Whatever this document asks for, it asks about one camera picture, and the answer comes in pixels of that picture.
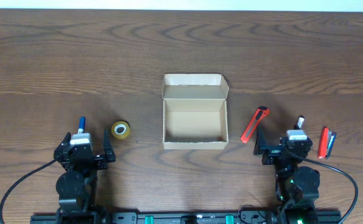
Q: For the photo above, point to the yellow tape roll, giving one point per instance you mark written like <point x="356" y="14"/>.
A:
<point x="120" y="130"/>

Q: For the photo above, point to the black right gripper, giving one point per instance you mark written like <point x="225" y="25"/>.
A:
<point x="278" y="152"/>

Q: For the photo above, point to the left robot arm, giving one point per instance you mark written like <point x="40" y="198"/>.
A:
<point x="77" y="187"/>

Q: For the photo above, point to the black marker pen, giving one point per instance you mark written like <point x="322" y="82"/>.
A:
<point x="300" y="121"/>

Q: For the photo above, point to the red utility knife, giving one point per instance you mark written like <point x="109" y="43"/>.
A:
<point x="260" y="113"/>

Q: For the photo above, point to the blue capped white marker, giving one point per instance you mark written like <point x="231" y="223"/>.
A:
<point x="81" y="126"/>

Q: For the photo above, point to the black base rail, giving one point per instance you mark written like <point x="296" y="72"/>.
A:
<point x="245" y="216"/>

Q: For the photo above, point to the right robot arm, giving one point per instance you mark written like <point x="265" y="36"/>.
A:
<point x="295" y="186"/>

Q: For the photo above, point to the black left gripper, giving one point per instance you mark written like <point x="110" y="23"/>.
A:
<point x="83" y="157"/>

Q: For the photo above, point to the cardboard box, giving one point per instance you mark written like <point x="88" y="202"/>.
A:
<point x="195" y="111"/>

